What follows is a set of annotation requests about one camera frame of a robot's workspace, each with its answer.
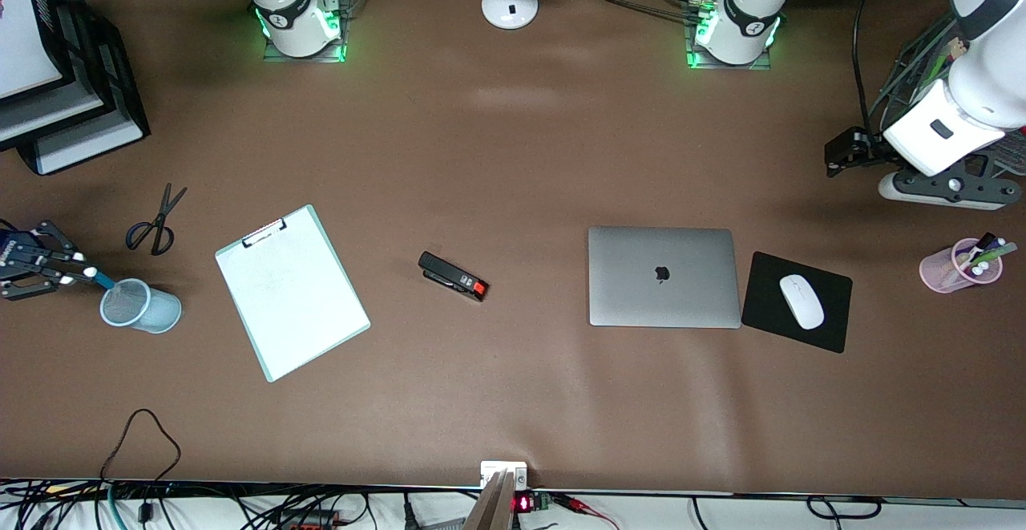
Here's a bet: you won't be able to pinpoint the thin black looped cable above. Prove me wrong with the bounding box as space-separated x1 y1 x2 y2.
98 408 182 487

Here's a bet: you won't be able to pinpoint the black coiled cable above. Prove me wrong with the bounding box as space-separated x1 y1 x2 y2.
806 495 884 516

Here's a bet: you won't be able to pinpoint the black scissors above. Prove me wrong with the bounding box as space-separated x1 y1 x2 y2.
125 184 188 257

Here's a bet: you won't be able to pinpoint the white computer mouse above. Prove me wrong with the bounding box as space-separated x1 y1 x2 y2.
779 274 826 330

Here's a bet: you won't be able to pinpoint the tangled black cable bundle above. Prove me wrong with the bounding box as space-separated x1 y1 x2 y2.
0 478 378 530

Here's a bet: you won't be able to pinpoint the mint green clipboard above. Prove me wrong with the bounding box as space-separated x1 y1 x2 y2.
214 204 372 384

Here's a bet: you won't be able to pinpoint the red wire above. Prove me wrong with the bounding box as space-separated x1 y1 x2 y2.
557 496 620 530

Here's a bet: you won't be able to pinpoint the pink mesh pen cup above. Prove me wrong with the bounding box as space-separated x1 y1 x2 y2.
919 237 1004 295

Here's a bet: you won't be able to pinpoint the black stacked document tray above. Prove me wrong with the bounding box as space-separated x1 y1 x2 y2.
0 0 151 176

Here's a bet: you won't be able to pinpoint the white paper stack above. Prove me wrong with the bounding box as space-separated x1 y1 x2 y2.
36 117 145 174
0 81 105 144
0 0 65 102

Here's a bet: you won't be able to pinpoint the black base cable bundle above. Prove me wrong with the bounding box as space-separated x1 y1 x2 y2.
557 0 718 22

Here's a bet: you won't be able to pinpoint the grey stand post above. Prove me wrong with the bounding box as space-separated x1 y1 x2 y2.
463 470 518 530

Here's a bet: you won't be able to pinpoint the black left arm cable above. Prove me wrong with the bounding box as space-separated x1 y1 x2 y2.
851 0 891 142

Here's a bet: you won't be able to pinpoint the silver laptop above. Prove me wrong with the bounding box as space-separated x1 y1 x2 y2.
588 226 742 330

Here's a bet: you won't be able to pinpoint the black mouse pad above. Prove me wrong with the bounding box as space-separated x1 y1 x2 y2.
741 252 854 354

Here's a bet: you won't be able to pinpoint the light green marker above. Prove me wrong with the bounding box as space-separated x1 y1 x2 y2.
958 243 1019 274

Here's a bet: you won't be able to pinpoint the white mounting bracket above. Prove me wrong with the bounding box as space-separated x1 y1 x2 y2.
480 461 529 491

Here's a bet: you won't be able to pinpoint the white paper sheet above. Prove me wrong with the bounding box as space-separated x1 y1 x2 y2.
218 211 366 378

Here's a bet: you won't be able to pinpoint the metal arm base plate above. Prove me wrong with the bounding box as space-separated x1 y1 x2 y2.
685 0 774 71
263 0 351 63

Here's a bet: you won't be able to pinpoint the black stapler with red end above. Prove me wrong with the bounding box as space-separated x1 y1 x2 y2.
418 251 490 303

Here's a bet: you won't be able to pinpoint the light blue mesh cup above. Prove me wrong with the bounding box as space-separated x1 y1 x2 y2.
99 277 183 334

